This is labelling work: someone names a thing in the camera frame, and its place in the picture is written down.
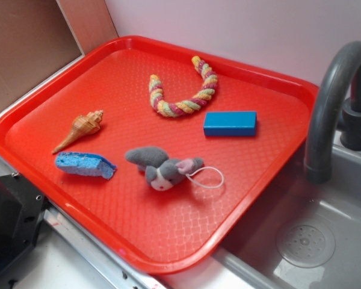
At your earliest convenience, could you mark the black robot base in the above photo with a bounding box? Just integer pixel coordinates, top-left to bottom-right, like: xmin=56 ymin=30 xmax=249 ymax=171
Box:
xmin=0 ymin=175 xmax=47 ymax=271

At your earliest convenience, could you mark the tan spiral seashell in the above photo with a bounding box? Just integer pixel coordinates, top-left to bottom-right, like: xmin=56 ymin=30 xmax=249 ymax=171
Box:
xmin=52 ymin=110 xmax=103 ymax=154

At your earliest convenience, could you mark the grey toy faucet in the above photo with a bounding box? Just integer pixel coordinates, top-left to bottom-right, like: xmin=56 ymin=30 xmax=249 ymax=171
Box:
xmin=304 ymin=41 xmax=361 ymax=184

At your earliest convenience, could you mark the red plastic tray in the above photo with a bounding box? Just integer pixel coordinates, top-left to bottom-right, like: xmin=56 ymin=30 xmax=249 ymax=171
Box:
xmin=0 ymin=36 xmax=318 ymax=275

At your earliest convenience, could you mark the grey toy sink basin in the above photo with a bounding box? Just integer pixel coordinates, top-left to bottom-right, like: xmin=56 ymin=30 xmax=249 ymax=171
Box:
xmin=214 ymin=144 xmax=361 ymax=288

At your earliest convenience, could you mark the grey plush animal toy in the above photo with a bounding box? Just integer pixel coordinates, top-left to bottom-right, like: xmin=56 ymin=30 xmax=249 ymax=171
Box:
xmin=125 ymin=146 xmax=224 ymax=191

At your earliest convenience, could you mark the blue sponge piece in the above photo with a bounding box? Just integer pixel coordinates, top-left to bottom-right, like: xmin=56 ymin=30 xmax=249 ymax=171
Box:
xmin=55 ymin=152 xmax=117 ymax=180

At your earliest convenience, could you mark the multicolour twisted rope toy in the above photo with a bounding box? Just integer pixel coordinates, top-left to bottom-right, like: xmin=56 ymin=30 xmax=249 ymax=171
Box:
xmin=149 ymin=56 xmax=218 ymax=118

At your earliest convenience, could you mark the brown cardboard panel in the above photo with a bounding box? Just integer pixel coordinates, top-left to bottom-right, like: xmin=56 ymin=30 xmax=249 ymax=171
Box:
xmin=0 ymin=1 xmax=118 ymax=114

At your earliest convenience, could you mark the blue rectangular block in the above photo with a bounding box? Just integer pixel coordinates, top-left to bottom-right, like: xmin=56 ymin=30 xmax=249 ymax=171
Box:
xmin=203 ymin=111 xmax=257 ymax=136

